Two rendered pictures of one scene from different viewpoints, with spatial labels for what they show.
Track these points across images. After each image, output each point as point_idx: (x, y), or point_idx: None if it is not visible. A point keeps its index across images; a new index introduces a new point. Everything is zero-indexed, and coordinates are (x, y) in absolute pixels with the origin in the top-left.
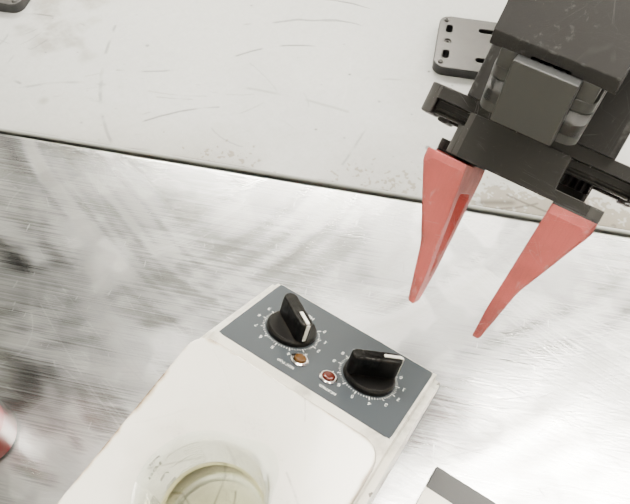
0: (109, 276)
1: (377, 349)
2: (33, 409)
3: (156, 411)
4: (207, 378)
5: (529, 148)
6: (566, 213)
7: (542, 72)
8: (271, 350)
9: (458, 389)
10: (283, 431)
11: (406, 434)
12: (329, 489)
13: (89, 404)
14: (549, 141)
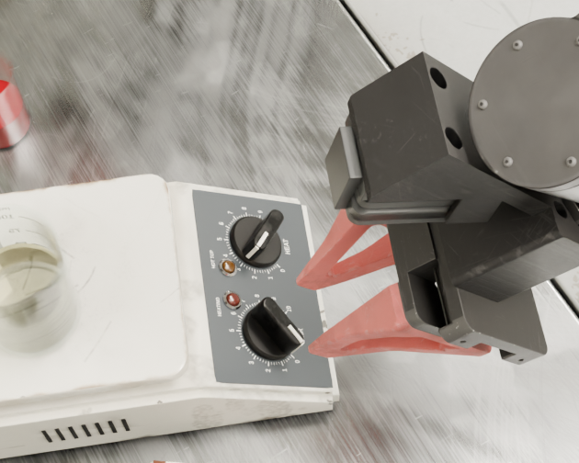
0: (198, 79)
1: (310, 325)
2: (46, 134)
3: (79, 199)
4: (133, 209)
5: (419, 225)
6: (397, 298)
7: (344, 150)
8: (214, 240)
9: (357, 432)
10: (139, 294)
11: (240, 397)
12: (123, 360)
13: (84, 166)
14: (334, 205)
